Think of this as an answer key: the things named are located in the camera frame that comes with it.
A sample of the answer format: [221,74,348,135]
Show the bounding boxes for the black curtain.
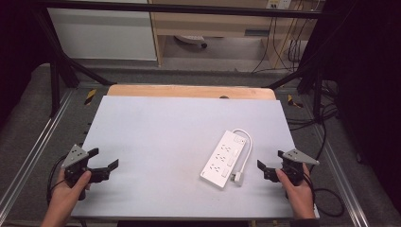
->
[320,0,401,217]
[0,0,53,122]

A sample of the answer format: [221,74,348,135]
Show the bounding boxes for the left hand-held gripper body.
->
[61,144,93,201]

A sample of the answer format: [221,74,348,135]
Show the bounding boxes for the person's left hand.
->
[40,169,93,227]

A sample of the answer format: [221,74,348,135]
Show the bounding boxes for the wooden board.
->
[106,83,277,101]

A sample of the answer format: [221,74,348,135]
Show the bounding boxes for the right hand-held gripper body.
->
[281,148,321,187]

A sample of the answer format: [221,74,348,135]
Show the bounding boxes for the white power strip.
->
[200,130,248,190]

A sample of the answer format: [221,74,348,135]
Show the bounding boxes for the black floor cables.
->
[285,79,340,132]

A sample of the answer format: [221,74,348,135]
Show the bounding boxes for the person's right hand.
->
[274,163,317,220]

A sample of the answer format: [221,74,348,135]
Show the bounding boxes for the aluminium rail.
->
[315,125,371,227]
[0,89,76,216]

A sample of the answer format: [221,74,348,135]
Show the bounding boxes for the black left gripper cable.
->
[45,154,69,206]

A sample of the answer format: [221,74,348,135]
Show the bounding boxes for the white wall socket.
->
[266,0,293,10]

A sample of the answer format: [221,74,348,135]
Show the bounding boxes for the white cabinet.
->
[46,7,158,61]

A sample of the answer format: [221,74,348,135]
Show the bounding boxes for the light wooden desk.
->
[148,0,320,69]

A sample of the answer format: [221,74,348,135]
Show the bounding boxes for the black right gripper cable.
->
[304,164,346,218]

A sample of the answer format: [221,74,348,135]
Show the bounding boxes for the black metal frame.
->
[29,0,329,120]

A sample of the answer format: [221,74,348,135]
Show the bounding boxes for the white power strip cable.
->
[232,128,254,175]

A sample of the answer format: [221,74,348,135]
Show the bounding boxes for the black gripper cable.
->
[304,164,346,218]
[45,154,69,206]

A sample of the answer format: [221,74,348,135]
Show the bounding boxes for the black hanging cable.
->
[251,17,279,75]

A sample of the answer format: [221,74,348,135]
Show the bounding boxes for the white plug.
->
[230,170,245,187]

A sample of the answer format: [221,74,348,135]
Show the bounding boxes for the bundle of black cables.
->
[286,18,314,74]

